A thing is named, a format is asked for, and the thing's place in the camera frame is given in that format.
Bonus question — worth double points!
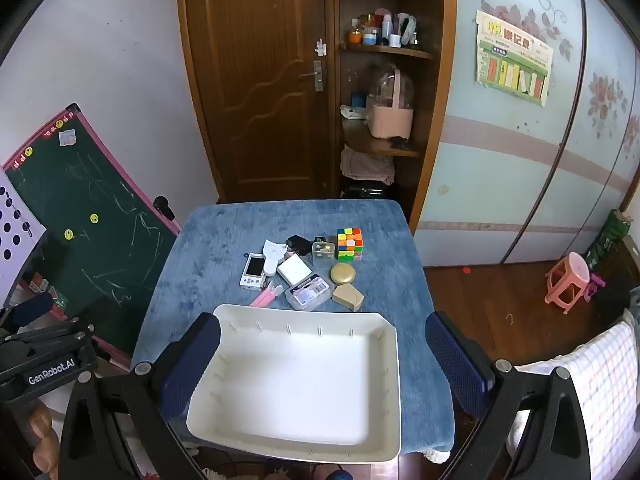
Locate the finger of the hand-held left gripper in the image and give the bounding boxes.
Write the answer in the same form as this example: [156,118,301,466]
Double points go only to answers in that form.
[0,291,55,330]
[0,320,98,358]

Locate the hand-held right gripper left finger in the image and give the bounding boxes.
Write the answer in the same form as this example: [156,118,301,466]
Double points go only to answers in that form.
[59,312,222,480]

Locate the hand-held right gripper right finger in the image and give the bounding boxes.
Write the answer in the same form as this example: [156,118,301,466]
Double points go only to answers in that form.
[425,311,601,480]

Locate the pink pens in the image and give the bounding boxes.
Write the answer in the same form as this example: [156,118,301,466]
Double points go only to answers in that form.
[249,282,285,308]

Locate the white plastic tray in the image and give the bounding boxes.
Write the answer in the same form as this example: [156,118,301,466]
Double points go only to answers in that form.
[186,303,402,463]

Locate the white handheld game console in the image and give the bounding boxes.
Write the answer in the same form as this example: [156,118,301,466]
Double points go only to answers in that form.
[240,254,266,289]

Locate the beige wedge-shaped box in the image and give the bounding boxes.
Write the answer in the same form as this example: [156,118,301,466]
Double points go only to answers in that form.
[332,284,365,311]

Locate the clear labelled plastic case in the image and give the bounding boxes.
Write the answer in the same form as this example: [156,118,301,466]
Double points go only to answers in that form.
[285,274,335,311]

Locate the white plastic fan-shaped tool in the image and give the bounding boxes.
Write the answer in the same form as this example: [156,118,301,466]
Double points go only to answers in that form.
[262,238,291,277]

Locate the round gold tin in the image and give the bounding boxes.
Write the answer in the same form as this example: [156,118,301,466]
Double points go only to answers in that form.
[329,262,357,286]

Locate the person's left hand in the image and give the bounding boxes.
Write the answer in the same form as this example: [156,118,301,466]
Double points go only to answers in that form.
[20,400,62,480]

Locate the white dotted board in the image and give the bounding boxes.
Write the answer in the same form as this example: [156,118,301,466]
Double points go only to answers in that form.
[0,167,48,311]

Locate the blue plush tablecloth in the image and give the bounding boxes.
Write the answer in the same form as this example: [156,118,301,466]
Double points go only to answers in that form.
[131,199,455,461]

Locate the white card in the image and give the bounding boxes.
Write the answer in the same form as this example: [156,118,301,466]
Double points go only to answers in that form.
[276,253,315,286]

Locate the white checkered towel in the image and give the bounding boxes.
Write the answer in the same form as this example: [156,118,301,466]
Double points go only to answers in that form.
[505,320,640,480]

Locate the pink plastic stool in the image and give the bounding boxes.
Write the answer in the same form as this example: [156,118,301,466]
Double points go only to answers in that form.
[545,252,592,315]

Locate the multicoloured puzzle cube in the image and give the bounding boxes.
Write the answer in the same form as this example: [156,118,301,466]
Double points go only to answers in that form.
[336,227,364,262]

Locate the small pink toy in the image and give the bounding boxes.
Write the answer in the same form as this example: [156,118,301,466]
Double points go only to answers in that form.
[582,272,607,303]

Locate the black easel knob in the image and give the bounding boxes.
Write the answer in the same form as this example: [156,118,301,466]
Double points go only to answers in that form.
[152,195,177,222]

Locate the clear glass bottle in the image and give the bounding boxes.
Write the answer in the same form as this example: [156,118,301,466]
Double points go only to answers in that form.
[311,241,336,266]

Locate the floral sliding wardrobe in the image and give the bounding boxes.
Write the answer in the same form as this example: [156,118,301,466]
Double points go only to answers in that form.
[415,0,640,266]

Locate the black bag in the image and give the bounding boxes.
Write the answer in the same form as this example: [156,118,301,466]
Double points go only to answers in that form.
[342,182,396,201]

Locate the green printed bag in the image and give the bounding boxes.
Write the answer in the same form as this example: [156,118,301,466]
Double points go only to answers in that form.
[585,209,632,273]

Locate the folded pink clothes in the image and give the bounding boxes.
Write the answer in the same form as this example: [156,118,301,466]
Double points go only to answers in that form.
[341,144,396,185]

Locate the wooden shelf cabinet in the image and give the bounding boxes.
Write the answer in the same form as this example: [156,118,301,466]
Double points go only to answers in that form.
[325,0,457,231]

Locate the pink basket with clear dome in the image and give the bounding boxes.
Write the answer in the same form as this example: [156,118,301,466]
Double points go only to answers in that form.
[366,66,416,141]

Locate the brown wooden door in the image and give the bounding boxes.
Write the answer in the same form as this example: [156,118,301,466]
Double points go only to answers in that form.
[176,0,337,203]

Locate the row of cosmetic bottles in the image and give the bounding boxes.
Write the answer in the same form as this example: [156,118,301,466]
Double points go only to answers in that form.
[348,8,421,49]

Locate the green chalkboard with pink frame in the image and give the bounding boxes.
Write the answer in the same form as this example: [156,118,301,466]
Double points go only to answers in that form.
[2,104,182,361]

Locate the colourful wall poster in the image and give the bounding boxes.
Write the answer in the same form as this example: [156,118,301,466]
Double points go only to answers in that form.
[474,9,555,107]

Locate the silver door handle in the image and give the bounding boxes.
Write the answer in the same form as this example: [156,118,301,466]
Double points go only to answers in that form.
[299,60,325,92]

